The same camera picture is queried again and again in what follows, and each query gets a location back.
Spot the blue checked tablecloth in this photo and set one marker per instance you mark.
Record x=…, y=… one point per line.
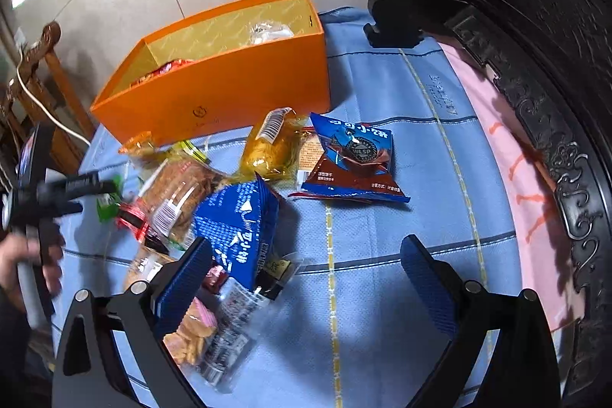
x=382, y=102

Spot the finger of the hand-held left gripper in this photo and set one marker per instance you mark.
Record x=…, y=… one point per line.
x=64, y=208
x=76, y=189

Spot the pink cloth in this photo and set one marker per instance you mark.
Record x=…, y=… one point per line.
x=507, y=159

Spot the clear white cake packet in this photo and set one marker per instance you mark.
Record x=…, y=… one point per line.
x=267, y=33

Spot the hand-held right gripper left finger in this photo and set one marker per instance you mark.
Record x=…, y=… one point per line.
x=184, y=281

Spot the clear tan biscuit packet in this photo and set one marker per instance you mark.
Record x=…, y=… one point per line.
x=311, y=152

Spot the pink round biscuit packet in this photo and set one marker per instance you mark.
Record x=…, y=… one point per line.
x=191, y=334

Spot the carved brown wooden chair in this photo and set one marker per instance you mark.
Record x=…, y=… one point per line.
x=43, y=54

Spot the small red snack packet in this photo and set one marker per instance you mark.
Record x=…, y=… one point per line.
x=131, y=217

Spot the blue and brown snack packet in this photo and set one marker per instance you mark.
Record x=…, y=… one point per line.
x=354, y=162

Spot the clear bread packet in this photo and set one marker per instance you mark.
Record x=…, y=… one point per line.
x=177, y=193

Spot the person's left hand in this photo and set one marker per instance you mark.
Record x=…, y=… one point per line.
x=12, y=264

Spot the small green snack packet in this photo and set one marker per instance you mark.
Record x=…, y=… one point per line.
x=107, y=206

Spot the large yellow snack packet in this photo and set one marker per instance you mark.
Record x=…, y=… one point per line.
x=275, y=147

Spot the dark carved wooden furniture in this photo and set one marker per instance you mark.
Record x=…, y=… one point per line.
x=526, y=6

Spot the green seaweed packet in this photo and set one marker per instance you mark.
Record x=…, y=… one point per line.
x=190, y=151

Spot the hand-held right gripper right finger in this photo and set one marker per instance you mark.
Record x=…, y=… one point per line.
x=428, y=288

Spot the blue and clear snack packet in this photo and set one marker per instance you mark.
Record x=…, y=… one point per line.
x=239, y=236

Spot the black and gold snack packet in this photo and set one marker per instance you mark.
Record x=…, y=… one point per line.
x=277, y=275

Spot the clear packet with black print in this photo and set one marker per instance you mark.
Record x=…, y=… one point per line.
x=229, y=331

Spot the orange cardboard box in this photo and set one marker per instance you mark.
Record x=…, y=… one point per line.
x=229, y=92

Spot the small yellow cake packet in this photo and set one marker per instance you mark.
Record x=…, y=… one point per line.
x=138, y=145

